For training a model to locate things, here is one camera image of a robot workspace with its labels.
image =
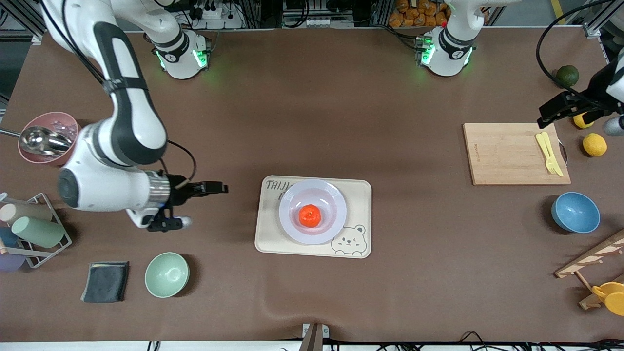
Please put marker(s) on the yellow lemon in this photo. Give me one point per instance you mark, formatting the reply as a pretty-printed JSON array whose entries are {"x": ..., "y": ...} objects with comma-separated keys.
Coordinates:
[
  {"x": 594, "y": 145},
  {"x": 581, "y": 123}
]

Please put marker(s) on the shiny metal scoop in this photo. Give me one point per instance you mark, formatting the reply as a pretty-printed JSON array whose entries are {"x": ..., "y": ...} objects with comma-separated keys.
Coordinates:
[{"x": 41, "y": 140}]

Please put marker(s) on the clear ice cubes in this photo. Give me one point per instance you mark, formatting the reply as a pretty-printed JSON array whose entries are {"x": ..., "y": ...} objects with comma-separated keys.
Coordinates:
[{"x": 66, "y": 126}]

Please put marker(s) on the mint green bowl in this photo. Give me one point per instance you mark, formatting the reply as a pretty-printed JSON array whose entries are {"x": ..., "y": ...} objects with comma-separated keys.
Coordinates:
[{"x": 166, "y": 275}]

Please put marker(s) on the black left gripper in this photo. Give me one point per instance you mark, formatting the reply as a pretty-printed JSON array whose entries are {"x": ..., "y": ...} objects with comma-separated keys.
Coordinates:
[{"x": 591, "y": 92}]

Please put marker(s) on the wooden drying rack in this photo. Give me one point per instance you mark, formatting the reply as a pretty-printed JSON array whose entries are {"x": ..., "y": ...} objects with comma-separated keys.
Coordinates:
[{"x": 592, "y": 256}]

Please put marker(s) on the cream bear print tray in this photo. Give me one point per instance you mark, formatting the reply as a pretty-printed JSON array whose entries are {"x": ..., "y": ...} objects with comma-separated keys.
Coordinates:
[{"x": 358, "y": 204}]

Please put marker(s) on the pink bowl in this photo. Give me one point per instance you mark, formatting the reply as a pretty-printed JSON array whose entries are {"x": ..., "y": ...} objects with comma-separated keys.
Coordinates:
[{"x": 29, "y": 157}]

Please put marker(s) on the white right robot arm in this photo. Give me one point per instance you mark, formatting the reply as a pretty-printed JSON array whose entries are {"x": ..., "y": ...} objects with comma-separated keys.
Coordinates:
[{"x": 131, "y": 126}]

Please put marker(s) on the wooden cutting board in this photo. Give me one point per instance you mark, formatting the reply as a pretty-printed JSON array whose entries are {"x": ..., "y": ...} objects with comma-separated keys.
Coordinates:
[{"x": 512, "y": 161}]

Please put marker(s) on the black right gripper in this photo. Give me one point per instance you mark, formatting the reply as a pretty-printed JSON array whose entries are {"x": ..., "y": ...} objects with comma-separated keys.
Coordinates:
[{"x": 179, "y": 191}]

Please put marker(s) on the folded dark grey cloth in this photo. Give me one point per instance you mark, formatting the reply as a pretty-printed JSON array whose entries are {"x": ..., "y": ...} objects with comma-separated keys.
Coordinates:
[{"x": 105, "y": 282}]

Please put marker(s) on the pale lavender round plate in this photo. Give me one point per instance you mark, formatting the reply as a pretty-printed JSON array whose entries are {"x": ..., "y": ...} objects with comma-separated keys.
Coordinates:
[{"x": 292, "y": 219}]

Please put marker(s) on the yellow plastic fork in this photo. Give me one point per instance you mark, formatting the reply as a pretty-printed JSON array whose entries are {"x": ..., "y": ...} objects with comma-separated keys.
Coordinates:
[{"x": 542, "y": 144}]

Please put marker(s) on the white power strip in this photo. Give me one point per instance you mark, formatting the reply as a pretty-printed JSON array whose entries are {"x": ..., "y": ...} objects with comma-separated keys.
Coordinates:
[{"x": 219, "y": 17}]

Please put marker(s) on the yellow plastic knife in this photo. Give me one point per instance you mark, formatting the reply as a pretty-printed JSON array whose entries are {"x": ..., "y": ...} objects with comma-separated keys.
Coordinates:
[{"x": 557, "y": 168}]

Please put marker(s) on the sage green cup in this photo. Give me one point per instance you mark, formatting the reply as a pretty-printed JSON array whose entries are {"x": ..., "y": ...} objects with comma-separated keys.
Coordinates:
[{"x": 39, "y": 232}]

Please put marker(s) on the beige cup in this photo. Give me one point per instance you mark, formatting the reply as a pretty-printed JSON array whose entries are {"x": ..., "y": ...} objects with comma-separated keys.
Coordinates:
[{"x": 27, "y": 212}]

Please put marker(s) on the dark green avocado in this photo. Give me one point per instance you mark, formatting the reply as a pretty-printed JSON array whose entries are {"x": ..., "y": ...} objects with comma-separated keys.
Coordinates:
[{"x": 567, "y": 76}]

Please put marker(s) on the bag of orange fruits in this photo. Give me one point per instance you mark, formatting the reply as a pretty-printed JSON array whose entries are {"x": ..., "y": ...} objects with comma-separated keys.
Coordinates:
[{"x": 419, "y": 13}]

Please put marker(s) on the yellow mug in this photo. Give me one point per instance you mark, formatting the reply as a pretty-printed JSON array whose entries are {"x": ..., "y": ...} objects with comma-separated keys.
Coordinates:
[{"x": 613, "y": 298}]

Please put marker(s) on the orange mandarin fruit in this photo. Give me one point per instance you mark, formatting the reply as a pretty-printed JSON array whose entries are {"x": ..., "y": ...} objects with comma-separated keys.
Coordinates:
[{"x": 309, "y": 216}]

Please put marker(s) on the blue cup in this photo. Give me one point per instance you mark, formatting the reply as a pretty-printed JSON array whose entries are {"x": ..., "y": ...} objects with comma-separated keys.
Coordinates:
[{"x": 7, "y": 237}]

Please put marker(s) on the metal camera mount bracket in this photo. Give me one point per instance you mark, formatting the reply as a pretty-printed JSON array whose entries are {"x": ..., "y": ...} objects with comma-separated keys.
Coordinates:
[{"x": 314, "y": 336}]

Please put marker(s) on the purple cup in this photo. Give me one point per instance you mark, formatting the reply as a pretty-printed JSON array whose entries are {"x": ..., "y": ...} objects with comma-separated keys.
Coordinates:
[{"x": 10, "y": 262}]

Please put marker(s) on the blue bowl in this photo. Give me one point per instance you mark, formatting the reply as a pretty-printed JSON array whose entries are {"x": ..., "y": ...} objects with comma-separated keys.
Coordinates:
[{"x": 576, "y": 212}]

